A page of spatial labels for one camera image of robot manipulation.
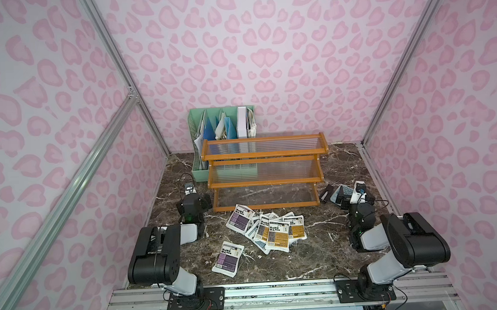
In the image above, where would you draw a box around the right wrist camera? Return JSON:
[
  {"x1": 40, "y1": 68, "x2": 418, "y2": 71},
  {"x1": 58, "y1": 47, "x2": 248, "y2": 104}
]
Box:
[{"x1": 350, "y1": 181, "x2": 367, "y2": 204}]

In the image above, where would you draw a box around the blue coffee bag front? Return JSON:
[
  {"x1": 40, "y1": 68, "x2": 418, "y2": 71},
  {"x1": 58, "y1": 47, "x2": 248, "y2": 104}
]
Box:
[{"x1": 245, "y1": 226, "x2": 270, "y2": 255}]

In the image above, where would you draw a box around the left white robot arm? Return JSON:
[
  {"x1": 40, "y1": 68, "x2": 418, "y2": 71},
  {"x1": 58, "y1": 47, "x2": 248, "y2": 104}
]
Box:
[{"x1": 127, "y1": 193, "x2": 213, "y2": 298}]

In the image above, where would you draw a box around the orange three-tier shelf rack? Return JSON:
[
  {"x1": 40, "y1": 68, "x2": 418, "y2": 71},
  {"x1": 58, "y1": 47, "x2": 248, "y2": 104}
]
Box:
[{"x1": 201, "y1": 132, "x2": 329, "y2": 212}]

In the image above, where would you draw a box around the purple coffee bag in pile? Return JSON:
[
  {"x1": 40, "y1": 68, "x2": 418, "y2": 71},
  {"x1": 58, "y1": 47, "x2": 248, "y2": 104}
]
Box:
[{"x1": 225, "y1": 204, "x2": 255, "y2": 234}]

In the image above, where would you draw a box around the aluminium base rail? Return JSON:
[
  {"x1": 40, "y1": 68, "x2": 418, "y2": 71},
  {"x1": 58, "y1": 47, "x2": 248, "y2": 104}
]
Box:
[{"x1": 107, "y1": 273, "x2": 465, "y2": 310}]

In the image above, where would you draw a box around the yellow coffee bag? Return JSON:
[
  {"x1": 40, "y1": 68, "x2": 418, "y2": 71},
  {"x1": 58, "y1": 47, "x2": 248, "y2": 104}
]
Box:
[
  {"x1": 283, "y1": 215, "x2": 307, "y2": 243},
  {"x1": 266, "y1": 220, "x2": 290, "y2": 253},
  {"x1": 255, "y1": 215, "x2": 277, "y2": 245}
]

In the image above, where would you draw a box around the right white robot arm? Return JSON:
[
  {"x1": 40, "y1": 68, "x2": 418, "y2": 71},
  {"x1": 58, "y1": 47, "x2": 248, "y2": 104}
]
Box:
[{"x1": 348, "y1": 203, "x2": 451, "y2": 300}]

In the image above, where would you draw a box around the green desktop file organizer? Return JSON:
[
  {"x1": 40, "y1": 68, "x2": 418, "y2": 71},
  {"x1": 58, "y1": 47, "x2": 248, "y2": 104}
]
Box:
[{"x1": 187, "y1": 106, "x2": 257, "y2": 182}]

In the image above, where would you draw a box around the purple coffee bag near front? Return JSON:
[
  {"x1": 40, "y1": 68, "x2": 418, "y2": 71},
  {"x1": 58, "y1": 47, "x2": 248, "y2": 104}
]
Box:
[{"x1": 212, "y1": 241, "x2": 244, "y2": 278}]

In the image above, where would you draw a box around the grey desk calculator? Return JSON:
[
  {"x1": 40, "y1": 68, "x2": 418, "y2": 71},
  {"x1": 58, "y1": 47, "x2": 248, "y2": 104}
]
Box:
[{"x1": 330, "y1": 184, "x2": 354, "y2": 208}]

